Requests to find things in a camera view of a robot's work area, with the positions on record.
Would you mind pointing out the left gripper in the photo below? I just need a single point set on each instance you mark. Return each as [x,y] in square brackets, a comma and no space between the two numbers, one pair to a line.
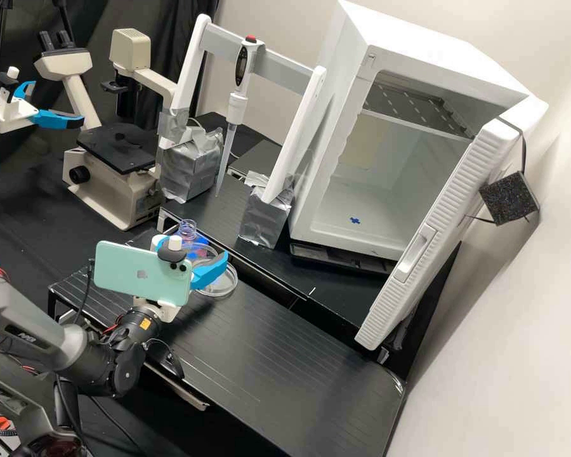
[10,114]

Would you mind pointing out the white pipette stand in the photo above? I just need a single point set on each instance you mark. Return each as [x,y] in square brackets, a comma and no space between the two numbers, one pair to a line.
[285,152]

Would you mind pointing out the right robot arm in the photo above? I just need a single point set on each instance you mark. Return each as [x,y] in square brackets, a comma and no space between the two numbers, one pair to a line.
[38,340]

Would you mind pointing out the cream microscope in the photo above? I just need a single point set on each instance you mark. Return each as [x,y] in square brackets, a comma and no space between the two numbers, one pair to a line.
[119,185]

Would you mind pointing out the right wrist camera phone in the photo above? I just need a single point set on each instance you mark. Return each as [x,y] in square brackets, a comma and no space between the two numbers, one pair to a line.
[133,272]

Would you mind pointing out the white incubator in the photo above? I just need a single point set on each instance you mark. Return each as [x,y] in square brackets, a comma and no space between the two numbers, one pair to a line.
[357,52]

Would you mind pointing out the black platform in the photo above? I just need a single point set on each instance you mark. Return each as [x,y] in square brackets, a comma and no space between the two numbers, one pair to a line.
[219,209]
[276,371]
[259,159]

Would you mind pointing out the petri dish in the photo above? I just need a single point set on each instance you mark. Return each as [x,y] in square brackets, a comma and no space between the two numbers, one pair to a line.
[226,285]

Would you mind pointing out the pipette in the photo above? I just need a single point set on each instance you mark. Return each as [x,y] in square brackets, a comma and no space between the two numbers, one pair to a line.
[241,64]

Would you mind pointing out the incubator door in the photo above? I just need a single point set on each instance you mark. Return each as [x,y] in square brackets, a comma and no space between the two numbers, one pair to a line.
[438,228]

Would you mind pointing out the white cap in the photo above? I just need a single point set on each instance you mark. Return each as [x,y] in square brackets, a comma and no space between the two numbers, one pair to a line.
[156,241]

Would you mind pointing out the small bottle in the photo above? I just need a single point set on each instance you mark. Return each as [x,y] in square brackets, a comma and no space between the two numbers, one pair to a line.
[187,231]

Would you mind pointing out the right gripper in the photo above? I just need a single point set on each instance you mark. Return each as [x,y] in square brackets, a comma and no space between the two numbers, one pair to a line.
[167,310]

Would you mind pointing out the petri dish lid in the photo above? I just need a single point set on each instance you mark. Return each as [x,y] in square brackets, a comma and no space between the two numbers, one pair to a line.
[201,251]

